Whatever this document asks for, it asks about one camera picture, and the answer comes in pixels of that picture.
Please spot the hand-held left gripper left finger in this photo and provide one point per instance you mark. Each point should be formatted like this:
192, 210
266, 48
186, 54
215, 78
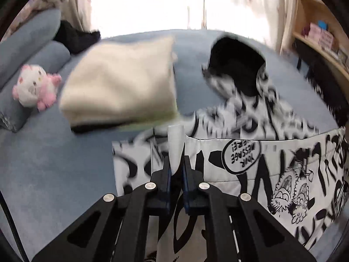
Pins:
167, 181

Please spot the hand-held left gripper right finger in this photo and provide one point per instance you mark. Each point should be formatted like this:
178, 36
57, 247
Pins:
186, 181

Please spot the black and white printed jacket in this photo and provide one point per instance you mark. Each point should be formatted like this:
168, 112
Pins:
245, 163

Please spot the cream folded clothes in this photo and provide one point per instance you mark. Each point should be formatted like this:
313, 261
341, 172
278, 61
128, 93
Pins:
117, 82

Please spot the black folded garment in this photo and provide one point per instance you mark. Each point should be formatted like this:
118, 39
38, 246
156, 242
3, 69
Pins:
90, 128

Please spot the blue bed blanket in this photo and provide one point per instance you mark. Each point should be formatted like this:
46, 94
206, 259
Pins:
54, 169

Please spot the white and pink plush toy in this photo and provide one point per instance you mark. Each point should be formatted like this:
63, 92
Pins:
32, 87

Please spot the black and white patterned garment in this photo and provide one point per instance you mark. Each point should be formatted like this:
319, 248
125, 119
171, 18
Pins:
327, 82

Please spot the black fuzzy clothing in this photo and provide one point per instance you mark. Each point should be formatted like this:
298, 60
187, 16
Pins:
73, 36

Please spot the blue pillow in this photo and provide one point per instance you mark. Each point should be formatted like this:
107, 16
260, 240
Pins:
27, 38
32, 68

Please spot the white leaf-print curtain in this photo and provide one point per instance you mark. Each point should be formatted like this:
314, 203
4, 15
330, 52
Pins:
245, 5

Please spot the stack of pink boxes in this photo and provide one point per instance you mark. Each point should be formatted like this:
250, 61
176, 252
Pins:
320, 36

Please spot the small blue box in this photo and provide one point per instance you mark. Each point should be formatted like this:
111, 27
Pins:
322, 24

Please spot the wooden bookshelf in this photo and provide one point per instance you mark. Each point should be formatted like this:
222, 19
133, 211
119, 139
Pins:
321, 11

